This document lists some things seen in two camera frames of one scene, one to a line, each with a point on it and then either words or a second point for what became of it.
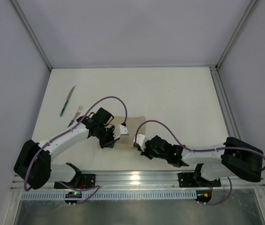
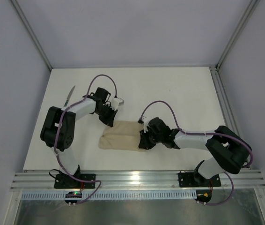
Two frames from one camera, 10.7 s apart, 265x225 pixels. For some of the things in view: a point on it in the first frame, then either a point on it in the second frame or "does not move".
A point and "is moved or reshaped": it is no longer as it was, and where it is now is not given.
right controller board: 203,196 does not move
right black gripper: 147,149 → 146,139
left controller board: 75,194 does not move
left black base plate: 87,180 does not move
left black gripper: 109,138 → 107,115
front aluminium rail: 145,181 does not move
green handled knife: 66,102 does not move
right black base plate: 187,179 does not move
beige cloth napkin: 136,125 is moved or reshaped
